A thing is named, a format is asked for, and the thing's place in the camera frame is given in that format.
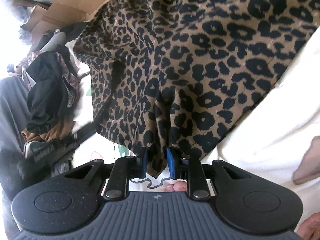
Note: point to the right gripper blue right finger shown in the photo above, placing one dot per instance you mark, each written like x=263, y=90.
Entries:
x=175, y=164

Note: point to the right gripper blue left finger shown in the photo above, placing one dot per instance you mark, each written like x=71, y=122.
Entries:
x=142, y=163

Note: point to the leopard print garment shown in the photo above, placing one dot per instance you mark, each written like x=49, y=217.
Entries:
x=180, y=73

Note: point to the person right hand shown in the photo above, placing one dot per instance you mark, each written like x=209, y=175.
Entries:
x=310, y=228

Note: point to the brown garment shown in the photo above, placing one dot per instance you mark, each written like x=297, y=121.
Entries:
x=59, y=131

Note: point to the black garment in pile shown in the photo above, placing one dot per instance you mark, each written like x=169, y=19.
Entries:
x=47, y=105

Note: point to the dark grey blanket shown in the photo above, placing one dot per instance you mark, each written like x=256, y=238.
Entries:
x=14, y=117

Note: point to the floral patterned garment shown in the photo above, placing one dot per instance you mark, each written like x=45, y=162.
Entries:
x=37, y=65

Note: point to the cream bear print bedsheet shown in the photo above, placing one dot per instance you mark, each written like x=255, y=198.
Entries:
x=278, y=140

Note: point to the grey plush pillow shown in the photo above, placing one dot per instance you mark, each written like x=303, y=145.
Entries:
x=49, y=42

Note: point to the brown cardboard sheet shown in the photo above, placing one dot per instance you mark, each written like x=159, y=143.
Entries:
x=59, y=14

